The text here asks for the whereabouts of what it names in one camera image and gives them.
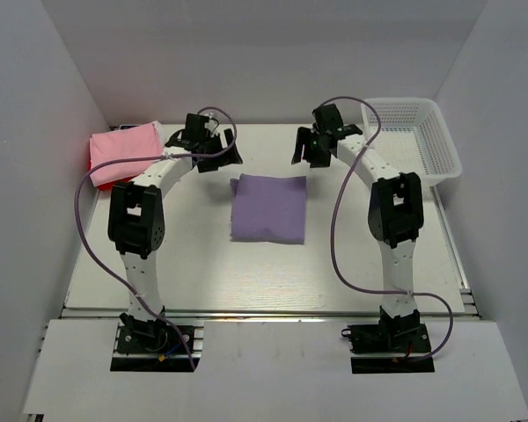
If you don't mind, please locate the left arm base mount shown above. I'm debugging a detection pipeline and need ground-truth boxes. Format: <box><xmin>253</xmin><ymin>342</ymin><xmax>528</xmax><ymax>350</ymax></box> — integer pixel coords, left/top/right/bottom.
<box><xmin>110</xmin><ymin>324</ymin><xmax>202</xmax><ymax>373</ymax></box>

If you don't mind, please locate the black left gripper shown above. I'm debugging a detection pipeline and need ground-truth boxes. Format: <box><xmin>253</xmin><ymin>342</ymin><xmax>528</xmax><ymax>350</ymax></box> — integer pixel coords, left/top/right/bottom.
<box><xmin>199</xmin><ymin>128</ymin><xmax>243</xmax><ymax>173</ymax></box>

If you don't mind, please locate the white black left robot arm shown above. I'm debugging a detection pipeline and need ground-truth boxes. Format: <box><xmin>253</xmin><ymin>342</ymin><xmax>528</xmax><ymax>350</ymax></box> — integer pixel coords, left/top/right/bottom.
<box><xmin>107</xmin><ymin>106</ymin><xmax>243</xmax><ymax>351</ymax></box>

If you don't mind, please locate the white folded t-shirt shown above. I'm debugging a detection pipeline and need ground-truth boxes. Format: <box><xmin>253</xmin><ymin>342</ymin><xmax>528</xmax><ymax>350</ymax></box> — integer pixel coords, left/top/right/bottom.
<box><xmin>152</xmin><ymin>120</ymin><xmax>167</xmax><ymax>147</ymax></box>

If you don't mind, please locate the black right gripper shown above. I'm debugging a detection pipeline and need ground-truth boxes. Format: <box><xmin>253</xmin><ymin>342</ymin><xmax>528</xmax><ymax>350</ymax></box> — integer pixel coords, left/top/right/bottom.
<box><xmin>292</xmin><ymin>127</ymin><xmax>333</xmax><ymax>168</ymax></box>

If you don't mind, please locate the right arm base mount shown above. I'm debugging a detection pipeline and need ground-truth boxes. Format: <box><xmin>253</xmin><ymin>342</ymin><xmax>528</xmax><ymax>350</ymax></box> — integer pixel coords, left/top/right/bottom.
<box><xmin>341</xmin><ymin>312</ymin><xmax>435</xmax><ymax>375</ymax></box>

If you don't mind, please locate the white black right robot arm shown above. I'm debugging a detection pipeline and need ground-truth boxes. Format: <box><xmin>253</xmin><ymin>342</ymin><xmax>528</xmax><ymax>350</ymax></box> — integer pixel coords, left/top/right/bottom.
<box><xmin>291</xmin><ymin>100</ymin><xmax>424</xmax><ymax>351</ymax></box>

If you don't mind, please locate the purple t-shirt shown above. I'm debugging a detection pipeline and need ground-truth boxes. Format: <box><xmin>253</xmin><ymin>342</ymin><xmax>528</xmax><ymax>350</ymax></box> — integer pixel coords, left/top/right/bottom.
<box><xmin>230</xmin><ymin>173</ymin><xmax>307</xmax><ymax>244</ymax></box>

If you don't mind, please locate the pink folded t-shirt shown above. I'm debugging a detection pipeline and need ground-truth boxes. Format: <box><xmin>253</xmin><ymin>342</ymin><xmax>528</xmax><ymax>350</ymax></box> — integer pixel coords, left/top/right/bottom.
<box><xmin>89</xmin><ymin>121</ymin><xmax>163</xmax><ymax>189</ymax></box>

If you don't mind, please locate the red folded t-shirt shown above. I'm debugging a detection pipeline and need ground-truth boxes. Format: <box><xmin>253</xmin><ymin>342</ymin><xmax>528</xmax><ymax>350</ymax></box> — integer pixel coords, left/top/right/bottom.
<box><xmin>86</xmin><ymin>161</ymin><xmax>115</xmax><ymax>193</ymax></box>

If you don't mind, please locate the white plastic basket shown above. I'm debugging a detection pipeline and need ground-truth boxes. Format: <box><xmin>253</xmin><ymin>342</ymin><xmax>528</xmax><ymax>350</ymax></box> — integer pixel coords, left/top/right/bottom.
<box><xmin>361</xmin><ymin>98</ymin><xmax>463</xmax><ymax>202</ymax></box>

